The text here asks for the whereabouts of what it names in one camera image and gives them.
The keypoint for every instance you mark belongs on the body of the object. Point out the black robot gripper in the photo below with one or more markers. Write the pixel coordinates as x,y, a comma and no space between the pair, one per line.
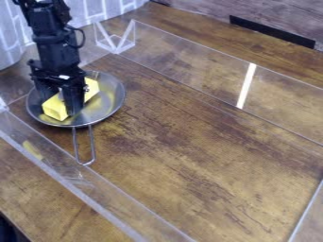
57,70

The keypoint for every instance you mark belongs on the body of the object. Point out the yellow butter block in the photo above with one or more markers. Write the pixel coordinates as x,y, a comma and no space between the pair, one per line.
54,106

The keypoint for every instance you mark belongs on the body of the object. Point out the silver pan with wire handle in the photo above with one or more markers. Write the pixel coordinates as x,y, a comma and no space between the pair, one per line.
98,108

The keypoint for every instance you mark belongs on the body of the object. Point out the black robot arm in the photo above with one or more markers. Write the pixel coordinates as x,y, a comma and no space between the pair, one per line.
47,17

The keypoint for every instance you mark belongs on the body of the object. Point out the black strip on table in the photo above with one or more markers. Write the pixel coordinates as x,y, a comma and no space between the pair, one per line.
272,31

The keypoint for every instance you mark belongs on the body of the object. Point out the clear acrylic barrier wall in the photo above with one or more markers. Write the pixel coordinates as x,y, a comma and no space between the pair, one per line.
212,158

